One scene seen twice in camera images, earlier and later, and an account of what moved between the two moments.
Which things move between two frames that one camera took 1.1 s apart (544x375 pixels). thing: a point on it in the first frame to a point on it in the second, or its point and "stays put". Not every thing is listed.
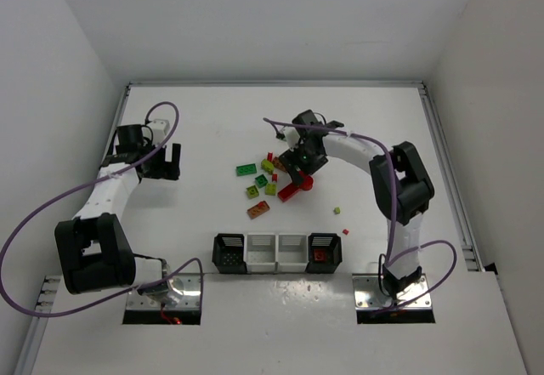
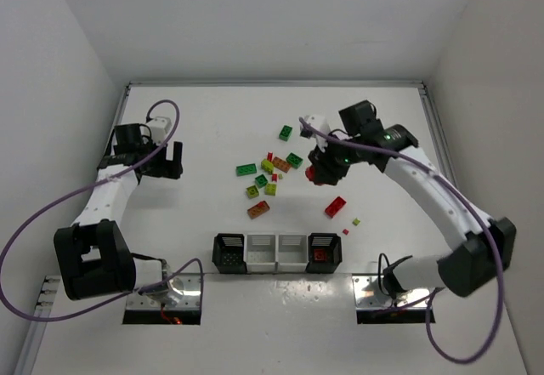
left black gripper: x=162 y=169 stays put
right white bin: x=292 y=252 stays put
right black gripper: x=293 y=167 to x=325 y=165
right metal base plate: x=367 y=293 stays put
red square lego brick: x=320 y=254 stays put
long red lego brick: x=287 y=191 to x=337 y=205
